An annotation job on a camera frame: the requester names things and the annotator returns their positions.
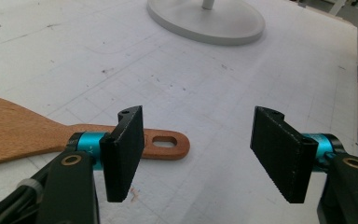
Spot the wooden rice spatula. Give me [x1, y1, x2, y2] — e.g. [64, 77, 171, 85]
[0, 92, 191, 168]

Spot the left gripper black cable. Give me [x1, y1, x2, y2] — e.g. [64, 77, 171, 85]
[0, 176, 45, 224]

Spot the white utensil rack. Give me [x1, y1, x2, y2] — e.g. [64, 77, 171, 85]
[145, 0, 267, 47]

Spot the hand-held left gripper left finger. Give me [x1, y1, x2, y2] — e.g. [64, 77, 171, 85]
[69, 105, 145, 203]

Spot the white foam mat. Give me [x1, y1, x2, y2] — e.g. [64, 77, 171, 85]
[0, 0, 358, 224]

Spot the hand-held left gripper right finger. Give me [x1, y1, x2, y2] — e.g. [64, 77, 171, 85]
[249, 105, 345, 205]

